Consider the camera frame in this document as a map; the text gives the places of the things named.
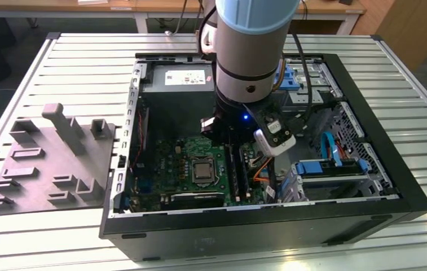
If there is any green motherboard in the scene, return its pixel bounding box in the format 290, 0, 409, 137
127, 135, 277, 215

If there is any black cable bundle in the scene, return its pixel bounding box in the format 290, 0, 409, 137
291, 104, 337, 133

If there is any metal disk bay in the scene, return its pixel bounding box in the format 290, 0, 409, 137
291, 158, 402, 204

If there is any wooden cabinet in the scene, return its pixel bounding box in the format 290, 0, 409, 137
363, 0, 427, 73

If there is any blue optical bay latch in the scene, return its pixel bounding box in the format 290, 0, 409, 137
273, 64, 307, 91

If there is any black PC case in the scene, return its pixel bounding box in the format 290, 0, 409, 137
98, 53, 427, 265

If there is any metal drive cage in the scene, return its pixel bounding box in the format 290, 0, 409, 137
273, 60, 345, 122

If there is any hard disk in blue carrier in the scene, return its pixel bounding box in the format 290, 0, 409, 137
295, 159, 369, 178

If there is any grey parts rack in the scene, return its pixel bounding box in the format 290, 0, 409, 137
0, 103, 125, 217

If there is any loose cable with silver plug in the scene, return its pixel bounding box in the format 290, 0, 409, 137
163, 0, 191, 36

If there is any black camera cable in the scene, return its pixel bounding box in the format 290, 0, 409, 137
291, 33, 314, 134

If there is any black graphics card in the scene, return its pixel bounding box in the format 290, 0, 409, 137
170, 191, 226, 211

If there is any orange wire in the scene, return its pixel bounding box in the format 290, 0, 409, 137
254, 156, 274, 184

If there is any wooden desk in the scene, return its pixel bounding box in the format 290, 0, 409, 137
0, 0, 367, 34

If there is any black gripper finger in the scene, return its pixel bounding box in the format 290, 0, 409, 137
201, 117, 221, 141

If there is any grey power supply unit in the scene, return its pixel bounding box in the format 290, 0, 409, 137
139, 65, 218, 139

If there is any blue SATA cable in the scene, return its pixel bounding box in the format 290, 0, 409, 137
321, 132, 345, 168

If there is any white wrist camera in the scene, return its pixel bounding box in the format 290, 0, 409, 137
243, 100, 298, 158

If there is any silver CPU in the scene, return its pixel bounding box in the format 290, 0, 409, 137
193, 163, 215, 182

